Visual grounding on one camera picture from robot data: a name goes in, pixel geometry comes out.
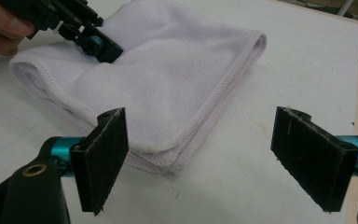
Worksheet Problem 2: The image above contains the white grid mat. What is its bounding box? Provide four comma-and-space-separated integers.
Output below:
0, 0, 358, 224

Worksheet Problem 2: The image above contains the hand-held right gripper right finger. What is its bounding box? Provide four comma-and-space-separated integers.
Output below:
269, 105, 358, 213

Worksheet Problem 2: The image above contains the white metal stand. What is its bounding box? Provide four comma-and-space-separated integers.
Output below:
337, 0, 355, 17

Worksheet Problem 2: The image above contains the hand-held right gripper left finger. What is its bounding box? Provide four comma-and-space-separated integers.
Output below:
48, 106, 130, 217

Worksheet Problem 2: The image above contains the lilac patterned towel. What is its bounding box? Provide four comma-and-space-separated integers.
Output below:
8, 0, 268, 175

